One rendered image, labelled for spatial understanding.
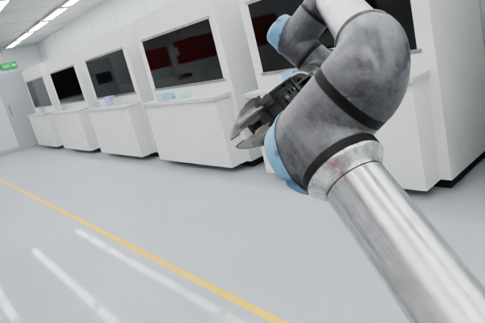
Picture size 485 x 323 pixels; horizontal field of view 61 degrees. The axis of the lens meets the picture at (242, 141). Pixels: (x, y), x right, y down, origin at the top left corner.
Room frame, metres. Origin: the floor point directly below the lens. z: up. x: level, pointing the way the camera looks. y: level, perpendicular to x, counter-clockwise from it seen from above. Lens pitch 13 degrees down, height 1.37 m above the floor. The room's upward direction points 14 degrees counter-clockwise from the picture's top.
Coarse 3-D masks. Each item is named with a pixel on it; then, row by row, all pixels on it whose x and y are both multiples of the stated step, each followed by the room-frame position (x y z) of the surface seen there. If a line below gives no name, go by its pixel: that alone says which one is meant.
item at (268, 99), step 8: (312, 72) 0.81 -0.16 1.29; (288, 80) 0.77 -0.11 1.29; (296, 80) 0.83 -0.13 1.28; (304, 80) 0.81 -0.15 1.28; (280, 88) 0.78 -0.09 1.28; (288, 88) 0.76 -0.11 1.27; (296, 88) 0.77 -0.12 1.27; (264, 96) 0.79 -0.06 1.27; (272, 96) 0.75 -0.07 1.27; (280, 96) 0.74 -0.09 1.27; (288, 96) 0.74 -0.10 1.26; (264, 104) 0.77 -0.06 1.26; (272, 104) 0.76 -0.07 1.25; (280, 104) 0.74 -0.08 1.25; (288, 104) 0.74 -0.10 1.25; (264, 112) 0.78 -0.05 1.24; (272, 112) 0.77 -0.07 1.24; (264, 120) 0.78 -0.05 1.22; (272, 120) 0.77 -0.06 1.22
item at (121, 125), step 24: (96, 48) 7.03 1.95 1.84; (120, 48) 6.34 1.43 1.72; (96, 72) 7.26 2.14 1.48; (120, 72) 6.54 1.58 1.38; (144, 72) 6.32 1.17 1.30; (96, 96) 7.54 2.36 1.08; (120, 96) 6.76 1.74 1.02; (144, 96) 6.25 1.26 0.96; (96, 120) 7.23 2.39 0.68; (120, 120) 6.44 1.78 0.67; (144, 120) 6.27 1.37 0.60; (120, 144) 6.68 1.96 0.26; (144, 144) 6.20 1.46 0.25
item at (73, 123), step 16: (48, 64) 9.16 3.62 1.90; (64, 64) 8.39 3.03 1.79; (80, 64) 8.00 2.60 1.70; (64, 80) 8.63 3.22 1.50; (80, 80) 7.95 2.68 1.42; (64, 96) 8.90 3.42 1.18; (80, 96) 8.16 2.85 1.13; (64, 112) 8.38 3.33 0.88; (80, 112) 7.90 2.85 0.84; (64, 128) 8.77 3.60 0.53; (80, 128) 7.98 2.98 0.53; (64, 144) 9.08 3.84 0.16; (80, 144) 8.24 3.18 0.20; (96, 144) 7.96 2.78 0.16
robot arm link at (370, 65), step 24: (312, 0) 0.89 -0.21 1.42; (336, 0) 0.73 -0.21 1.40; (360, 0) 0.69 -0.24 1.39; (336, 24) 0.66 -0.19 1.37; (360, 24) 0.56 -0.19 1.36; (384, 24) 0.54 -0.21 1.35; (336, 48) 0.55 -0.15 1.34; (360, 48) 0.52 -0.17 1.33; (384, 48) 0.51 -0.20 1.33; (408, 48) 0.54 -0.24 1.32; (336, 72) 0.51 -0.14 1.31; (360, 72) 0.50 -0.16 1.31; (384, 72) 0.50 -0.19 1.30; (408, 72) 0.52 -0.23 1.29; (360, 96) 0.49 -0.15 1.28; (384, 96) 0.49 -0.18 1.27; (384, 120) 0.51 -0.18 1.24
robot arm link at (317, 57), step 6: (318, 48) 0.89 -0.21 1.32; (324, 48) 0.90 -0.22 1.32; (330, 48) 0.93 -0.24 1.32; (312, 54) 0.89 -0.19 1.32; (318, 54) 0.89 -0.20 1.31; (324, 54) 0.89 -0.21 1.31; (330, 54) 0.89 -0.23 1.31; (306, 60) 0.89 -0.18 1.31; (312, 60) 0.89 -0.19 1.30; (318, 60) 0.88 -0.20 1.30; (324, 60) 0.88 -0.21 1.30; (318, 66) 0.85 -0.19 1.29
